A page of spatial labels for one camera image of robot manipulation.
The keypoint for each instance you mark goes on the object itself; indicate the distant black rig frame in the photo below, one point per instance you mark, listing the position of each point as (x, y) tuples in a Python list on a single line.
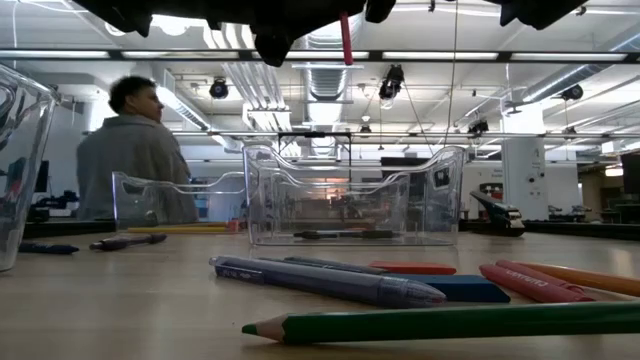
[(315, 134)]

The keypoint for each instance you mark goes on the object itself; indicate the black pen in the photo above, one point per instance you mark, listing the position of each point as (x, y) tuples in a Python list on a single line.
[(345, 234)]

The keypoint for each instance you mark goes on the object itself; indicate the dark grey pen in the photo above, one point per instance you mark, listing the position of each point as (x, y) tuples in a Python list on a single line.
[(340, 265)]

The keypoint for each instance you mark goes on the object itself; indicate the green pencil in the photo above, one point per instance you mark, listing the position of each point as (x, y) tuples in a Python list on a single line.
[(450, 322)]

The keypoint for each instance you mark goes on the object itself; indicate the red eraser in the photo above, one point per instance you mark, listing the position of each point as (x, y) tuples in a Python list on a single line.
[(415, 268)]

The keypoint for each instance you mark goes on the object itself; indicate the black stapler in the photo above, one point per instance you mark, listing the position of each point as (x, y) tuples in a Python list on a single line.
[(495, 215)]

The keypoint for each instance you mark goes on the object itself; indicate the black hanging spotlight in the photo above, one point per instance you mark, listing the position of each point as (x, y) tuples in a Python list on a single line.
[(365, 130), (218, 89), (478, 126), (391, 82), (571, 93)]

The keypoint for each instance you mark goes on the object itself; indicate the grey-blue pen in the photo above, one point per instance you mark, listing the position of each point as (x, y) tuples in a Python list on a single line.
[(325, 282)]

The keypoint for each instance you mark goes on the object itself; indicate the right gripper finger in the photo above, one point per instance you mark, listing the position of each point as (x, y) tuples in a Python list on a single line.
[(545, 12)]

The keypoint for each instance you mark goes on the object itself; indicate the dark blue pen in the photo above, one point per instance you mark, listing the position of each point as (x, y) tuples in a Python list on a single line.
[(47, 248)]

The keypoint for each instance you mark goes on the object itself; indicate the clear plastic bin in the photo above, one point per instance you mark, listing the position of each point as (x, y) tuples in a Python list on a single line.
[(30, 150), (330, 190), (440, 200), (150, 200)]

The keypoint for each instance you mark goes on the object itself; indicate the blue eraser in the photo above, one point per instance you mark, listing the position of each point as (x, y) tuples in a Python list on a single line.
[(465, 288)]

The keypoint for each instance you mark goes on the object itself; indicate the person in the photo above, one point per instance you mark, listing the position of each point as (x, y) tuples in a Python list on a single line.
[(130, 150)]

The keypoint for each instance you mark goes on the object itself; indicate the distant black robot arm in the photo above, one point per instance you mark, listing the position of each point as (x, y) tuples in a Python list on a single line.
[(55, 202)]

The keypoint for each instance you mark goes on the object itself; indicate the dark pencil with red end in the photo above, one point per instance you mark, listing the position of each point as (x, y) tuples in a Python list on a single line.
[(233, 226)]

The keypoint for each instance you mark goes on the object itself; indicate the orange pencil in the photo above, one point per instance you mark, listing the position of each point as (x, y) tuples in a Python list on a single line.
[(600, 280)]

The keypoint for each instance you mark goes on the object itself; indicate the red crayon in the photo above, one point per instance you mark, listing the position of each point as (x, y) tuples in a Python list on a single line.
[(346, 40), (530, 283), (520, 267)]

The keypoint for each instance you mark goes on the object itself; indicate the purple pen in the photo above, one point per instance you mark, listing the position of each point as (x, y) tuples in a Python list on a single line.
[(125, 242)]

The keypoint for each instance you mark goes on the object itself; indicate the silver ventilation duct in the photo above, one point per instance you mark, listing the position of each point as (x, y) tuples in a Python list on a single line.
[(330, 80)]

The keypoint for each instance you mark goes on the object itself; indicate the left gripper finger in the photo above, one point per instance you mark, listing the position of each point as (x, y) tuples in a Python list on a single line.
[(380, 10), (275, 40)]

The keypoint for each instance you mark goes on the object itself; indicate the yellow pencil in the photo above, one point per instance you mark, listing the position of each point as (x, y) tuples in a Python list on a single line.
[(175, 230)]

